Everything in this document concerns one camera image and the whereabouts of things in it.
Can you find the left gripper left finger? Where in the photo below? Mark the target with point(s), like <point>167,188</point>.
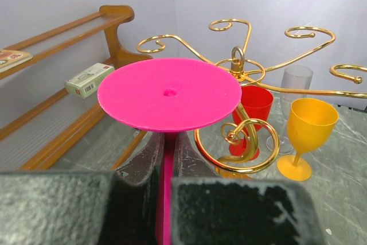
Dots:
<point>116,207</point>

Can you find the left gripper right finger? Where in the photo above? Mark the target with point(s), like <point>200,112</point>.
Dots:
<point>209,209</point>

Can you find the pink wine glass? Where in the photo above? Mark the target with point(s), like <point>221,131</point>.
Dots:
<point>169,96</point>

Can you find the wooden shelf rack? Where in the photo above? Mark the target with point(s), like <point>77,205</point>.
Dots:
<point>49,102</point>

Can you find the yellow wine glass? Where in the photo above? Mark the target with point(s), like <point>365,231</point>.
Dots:
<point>310,124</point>

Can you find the frosted clear tall glass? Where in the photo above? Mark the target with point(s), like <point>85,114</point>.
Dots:
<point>297,77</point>

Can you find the green white small box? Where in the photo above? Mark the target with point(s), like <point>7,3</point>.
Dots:
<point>85,83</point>

